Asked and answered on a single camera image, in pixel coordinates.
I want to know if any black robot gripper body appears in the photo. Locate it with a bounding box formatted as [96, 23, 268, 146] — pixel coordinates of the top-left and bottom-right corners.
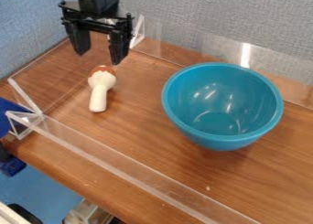
[59, 0, 134, 40]

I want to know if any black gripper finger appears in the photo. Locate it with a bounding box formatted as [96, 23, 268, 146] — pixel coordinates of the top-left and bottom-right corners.
[109, 30, 134, 65]
[65, 21, 92, 55]

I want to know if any white brown plush mushroom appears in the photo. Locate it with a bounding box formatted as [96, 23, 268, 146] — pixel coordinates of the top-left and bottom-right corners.
[89, 65, 118, 112]

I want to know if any blue plastic bowl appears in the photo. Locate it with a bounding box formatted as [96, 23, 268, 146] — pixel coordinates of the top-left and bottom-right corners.
[162, 62, 284, 151]

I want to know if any clear acrylic left barrier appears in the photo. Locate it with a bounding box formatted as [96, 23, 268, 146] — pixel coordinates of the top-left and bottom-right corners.
[7, 15, 108, 114]

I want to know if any clear acrylic barrier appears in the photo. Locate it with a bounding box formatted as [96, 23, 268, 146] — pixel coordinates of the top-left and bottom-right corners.
[7, 15, 108, 114]
[7, 111, 261, 224]
[136, 16, 313, 110]

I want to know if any clear acrylic front barrier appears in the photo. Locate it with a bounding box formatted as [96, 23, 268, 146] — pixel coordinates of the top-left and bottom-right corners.
[7, 111, 261, 224]

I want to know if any clear acrylic back barrier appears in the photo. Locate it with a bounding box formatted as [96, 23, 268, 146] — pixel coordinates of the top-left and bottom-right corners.
[136, 16, 313, 110]

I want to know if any blue clamp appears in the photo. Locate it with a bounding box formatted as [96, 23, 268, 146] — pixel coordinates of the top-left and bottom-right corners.
[0, 97, 29, 177]

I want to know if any clear box under table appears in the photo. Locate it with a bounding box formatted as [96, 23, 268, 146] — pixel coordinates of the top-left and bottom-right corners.
[64, 199, 121, 224]

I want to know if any black white object bottom left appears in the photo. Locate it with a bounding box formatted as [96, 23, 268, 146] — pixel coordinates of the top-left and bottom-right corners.
[0, 202, 43, 224]

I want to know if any clear acrylic corner bracket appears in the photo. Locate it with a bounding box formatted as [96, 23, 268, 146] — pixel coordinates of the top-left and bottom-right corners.
[130, 16, 145, 48]

